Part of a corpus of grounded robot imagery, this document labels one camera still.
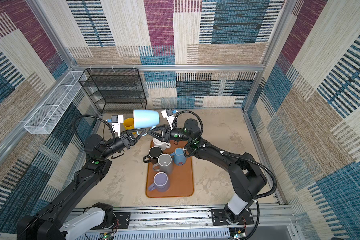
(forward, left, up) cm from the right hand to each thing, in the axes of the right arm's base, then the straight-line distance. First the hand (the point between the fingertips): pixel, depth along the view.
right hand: (149, 133), depth 68 cm
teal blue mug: (0, -13, -21) cm, 25 cm away
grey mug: (-5, -5, -20) cm, 22 cm away
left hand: (-1, +1, +4) cm, 4 cm away
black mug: (+4, +2, -26) cm, 26 cm away
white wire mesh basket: (+7, +49, +3) cm, 49 cm away
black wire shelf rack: (+49, +32, -13) cm, 60 cm away
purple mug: (-14, -4, -23) cm, 27 cm away
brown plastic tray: (-10, -14, -30) cm, 35 cm away
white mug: (+9, -1, -23) cm, 25 cm away
